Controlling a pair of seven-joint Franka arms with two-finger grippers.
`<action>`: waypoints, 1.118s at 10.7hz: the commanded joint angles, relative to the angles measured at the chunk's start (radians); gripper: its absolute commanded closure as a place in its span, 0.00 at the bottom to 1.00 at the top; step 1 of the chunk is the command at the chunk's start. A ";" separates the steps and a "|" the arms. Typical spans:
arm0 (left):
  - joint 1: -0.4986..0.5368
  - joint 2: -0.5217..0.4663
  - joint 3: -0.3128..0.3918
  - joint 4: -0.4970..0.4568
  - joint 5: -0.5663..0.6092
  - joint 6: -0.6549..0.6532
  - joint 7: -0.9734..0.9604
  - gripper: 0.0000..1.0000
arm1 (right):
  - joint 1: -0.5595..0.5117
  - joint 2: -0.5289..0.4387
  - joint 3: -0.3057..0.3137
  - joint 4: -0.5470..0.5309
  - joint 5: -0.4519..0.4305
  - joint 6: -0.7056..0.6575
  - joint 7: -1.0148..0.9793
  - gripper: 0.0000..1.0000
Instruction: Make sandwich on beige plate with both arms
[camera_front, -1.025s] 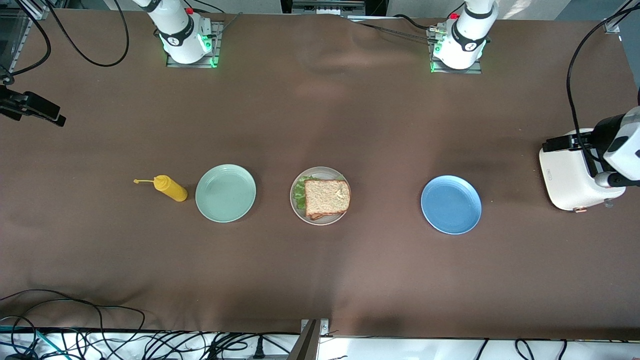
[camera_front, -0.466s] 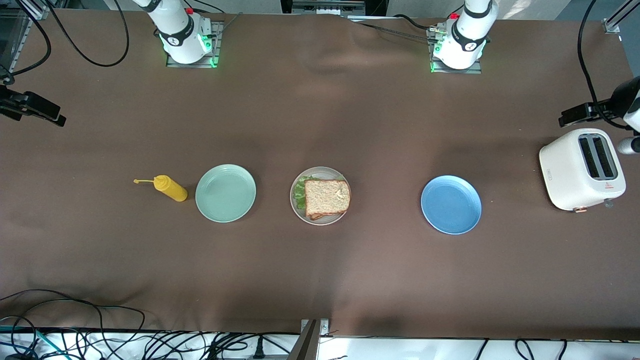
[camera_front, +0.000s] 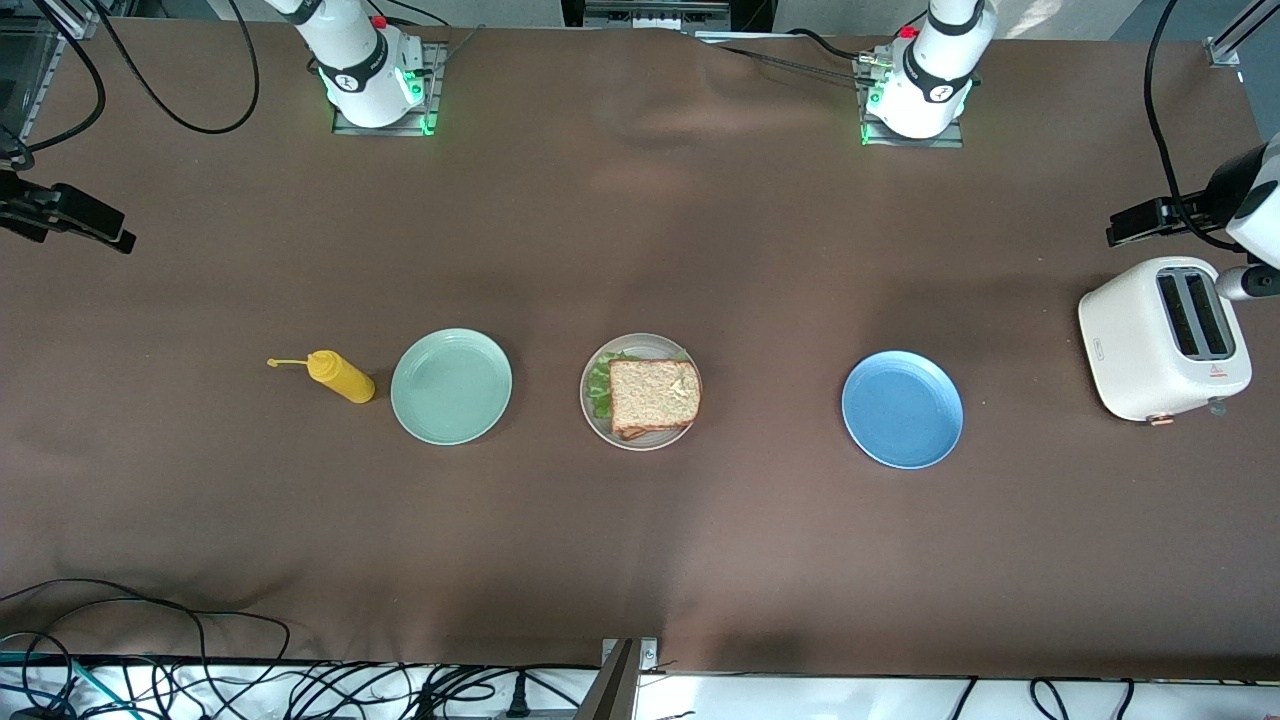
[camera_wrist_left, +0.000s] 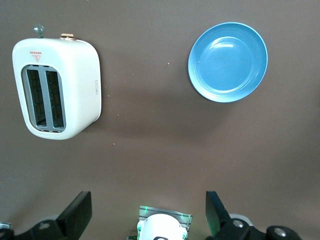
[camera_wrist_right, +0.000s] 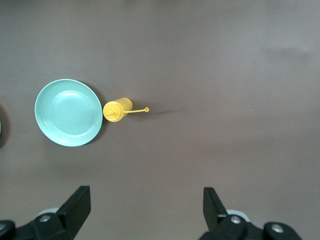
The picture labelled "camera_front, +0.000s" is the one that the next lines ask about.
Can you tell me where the blue plate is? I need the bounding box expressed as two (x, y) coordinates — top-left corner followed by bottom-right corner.
(841, 350), (965, 471)

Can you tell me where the mint green plate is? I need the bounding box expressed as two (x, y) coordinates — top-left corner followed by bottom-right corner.
(390, 328), (514, 447)

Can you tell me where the silver metal bracket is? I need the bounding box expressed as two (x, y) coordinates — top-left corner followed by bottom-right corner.
(600, 637), (659, 673)

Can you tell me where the white toaster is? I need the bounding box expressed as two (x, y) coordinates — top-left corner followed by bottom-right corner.
(1078, 256), (1254, 426)

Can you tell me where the teal cable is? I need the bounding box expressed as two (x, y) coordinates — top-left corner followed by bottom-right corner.
(0, 650), (136, 717)

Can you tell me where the beige plate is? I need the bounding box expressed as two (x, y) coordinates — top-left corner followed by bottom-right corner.
(579, 333), (703, 452)

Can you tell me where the dark metal post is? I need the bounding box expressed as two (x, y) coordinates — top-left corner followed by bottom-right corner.
(572, 640), (638, 720)

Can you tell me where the black base cable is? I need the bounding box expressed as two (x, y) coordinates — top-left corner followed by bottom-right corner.
(715, 28), (901, 86)

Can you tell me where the dark metal equipment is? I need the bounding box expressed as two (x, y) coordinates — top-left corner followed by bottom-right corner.
(560, 0), (777, 33)

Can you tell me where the brown table cloth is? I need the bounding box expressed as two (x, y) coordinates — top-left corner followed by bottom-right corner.
(0, 18), (1280, 683)

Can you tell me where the clear plastic box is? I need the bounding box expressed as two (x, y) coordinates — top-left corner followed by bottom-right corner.
(0, 18), (63, 141)

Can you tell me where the yellow squeeze bottle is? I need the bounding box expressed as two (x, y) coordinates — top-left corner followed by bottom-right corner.
(267, 350), (377, 404)

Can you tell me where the green lettuce leaf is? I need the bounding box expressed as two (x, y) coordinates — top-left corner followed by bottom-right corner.
(585, 349), (691, 422)

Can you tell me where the aluminium frame profile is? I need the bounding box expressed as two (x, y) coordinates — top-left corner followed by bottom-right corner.
(1205, 0), (1280, 69)
(35, 0), (111, 41)

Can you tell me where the long black looped cable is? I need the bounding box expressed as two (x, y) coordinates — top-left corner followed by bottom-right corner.
(0, 578), (292, 693)

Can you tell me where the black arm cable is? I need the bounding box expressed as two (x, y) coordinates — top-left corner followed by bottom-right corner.
(95, 0), (260, 135)
(1144, 0), (1243, 252)
(0, 0), (107, 171)

